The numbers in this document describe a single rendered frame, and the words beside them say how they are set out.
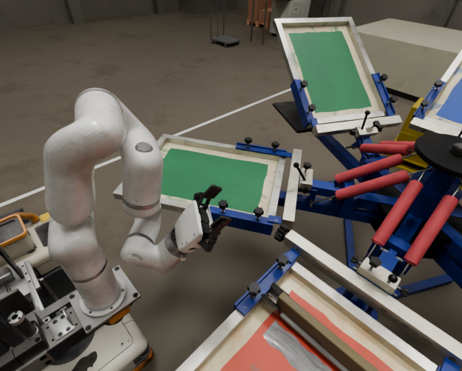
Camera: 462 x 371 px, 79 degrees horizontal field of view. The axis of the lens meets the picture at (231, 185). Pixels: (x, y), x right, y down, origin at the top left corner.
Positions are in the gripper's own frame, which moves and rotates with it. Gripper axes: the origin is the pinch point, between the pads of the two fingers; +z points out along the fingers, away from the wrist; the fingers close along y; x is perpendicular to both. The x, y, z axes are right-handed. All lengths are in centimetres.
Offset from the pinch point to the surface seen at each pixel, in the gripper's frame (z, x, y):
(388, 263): 4, 77, -8
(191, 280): -128, 87, 50
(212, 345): -39.6, 23.3, -18.9
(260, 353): -33, 36, -24
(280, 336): -29, 43, -21
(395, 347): -6, 67, -33
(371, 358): -13, 63, -33
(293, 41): 31, 77, 138
